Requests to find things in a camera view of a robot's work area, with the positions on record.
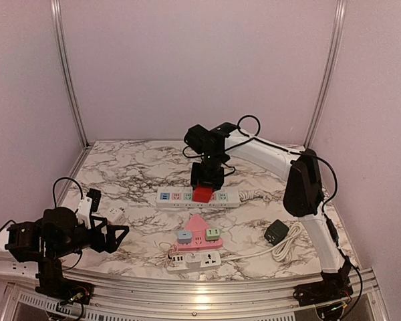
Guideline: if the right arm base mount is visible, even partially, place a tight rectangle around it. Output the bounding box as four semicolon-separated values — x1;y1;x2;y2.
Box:
293;281;354;320

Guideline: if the aluminium front rail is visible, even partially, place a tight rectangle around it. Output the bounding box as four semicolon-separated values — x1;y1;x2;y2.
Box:
66;270;389;320

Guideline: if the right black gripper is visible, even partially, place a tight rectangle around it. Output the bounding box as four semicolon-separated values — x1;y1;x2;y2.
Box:
192;152;226;192

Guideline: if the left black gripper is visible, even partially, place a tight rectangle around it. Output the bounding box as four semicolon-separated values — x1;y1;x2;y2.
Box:
49;216;129;260

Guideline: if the red cube socket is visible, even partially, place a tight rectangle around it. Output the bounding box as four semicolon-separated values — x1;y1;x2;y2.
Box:
192;187;214;203

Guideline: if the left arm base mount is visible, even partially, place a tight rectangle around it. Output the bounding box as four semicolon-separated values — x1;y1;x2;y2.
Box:
35;280;94;319

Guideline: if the left aluminium frame post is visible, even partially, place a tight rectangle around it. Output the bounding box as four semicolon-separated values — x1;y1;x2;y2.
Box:
51;0;89;148

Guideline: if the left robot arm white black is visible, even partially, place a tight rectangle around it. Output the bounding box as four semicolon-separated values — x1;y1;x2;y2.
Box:
0;189;130;300

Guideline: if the green plug adapter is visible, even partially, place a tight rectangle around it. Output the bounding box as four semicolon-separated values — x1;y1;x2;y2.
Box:
205;228;221;241

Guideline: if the light blue charger plug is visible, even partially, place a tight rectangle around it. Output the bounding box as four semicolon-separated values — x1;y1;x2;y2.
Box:
177;230;193;245

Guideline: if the aluminium frame post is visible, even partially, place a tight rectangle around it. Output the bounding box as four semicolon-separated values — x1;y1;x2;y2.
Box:
51;0;89;148
303;0;348;148

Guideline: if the long white colourful power strip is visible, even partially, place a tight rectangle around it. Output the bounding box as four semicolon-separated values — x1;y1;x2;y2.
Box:
155;187;271;209

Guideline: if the white charger plug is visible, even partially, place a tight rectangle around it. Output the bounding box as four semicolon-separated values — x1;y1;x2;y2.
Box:
185;253;202;264

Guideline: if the white cube socket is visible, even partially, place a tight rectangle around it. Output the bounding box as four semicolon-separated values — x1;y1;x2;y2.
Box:
104;207;126;225

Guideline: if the white power strip with USB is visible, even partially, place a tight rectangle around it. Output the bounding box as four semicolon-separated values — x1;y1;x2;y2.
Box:
166;251;221;274

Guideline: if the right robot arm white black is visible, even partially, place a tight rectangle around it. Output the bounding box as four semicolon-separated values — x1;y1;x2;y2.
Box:
183;122;352;300

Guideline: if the right aluminium frame post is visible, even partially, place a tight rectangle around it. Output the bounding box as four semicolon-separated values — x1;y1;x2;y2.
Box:
303;0;348;148

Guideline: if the pink triangular power socket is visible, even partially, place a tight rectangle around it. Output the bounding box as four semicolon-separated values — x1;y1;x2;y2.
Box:
174;214;223;251

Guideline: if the dark green charger plug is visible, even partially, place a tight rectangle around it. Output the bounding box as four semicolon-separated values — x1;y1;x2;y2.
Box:
264;219;289;245

